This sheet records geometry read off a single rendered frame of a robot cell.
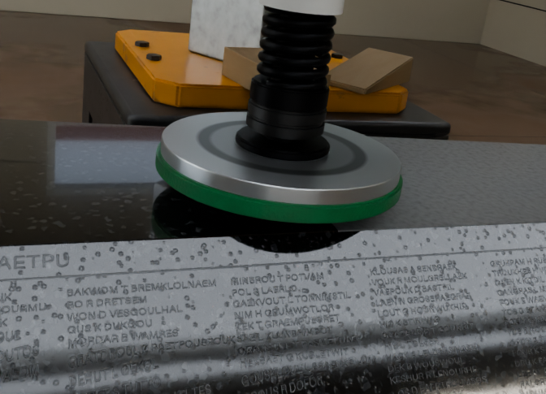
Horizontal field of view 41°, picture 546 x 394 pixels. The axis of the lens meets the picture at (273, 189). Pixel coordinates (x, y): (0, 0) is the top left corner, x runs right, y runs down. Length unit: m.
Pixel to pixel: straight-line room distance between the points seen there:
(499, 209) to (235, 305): 0.30
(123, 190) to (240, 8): 0.81
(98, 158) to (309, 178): 0.23
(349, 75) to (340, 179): 0.80
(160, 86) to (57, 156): 0.55
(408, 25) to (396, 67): 6.46
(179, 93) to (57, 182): 0.60
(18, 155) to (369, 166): 0.32
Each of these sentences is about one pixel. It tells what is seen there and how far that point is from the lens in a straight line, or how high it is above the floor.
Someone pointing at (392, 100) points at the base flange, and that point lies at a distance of 1.39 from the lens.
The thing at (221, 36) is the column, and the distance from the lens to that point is 1.45.
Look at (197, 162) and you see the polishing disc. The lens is 0.59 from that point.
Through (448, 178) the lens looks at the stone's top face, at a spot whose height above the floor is 0.82.
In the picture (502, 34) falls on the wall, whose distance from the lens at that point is 8.16.
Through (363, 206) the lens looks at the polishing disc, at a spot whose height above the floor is 0.86.
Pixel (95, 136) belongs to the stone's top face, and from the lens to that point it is 0.79.
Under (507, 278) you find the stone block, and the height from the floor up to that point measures 0.79.
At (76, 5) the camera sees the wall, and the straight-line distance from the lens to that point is 6.80.
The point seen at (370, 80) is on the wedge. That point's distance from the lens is 1.37.
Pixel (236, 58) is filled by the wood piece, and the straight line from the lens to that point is 1.28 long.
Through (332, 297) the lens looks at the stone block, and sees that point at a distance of 0.60.
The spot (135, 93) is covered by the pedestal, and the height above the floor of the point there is 0.74.
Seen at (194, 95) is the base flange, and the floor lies 0.76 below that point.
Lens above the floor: 1.06
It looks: 21 degrees down
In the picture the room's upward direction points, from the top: 8 degrees clockwise
